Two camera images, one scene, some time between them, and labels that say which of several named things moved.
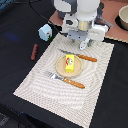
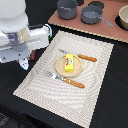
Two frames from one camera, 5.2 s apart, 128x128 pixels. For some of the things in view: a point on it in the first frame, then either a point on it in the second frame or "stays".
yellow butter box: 69,63 stays
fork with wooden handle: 64,79 stays
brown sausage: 33,56 stays
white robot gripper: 83,30 to 16,45
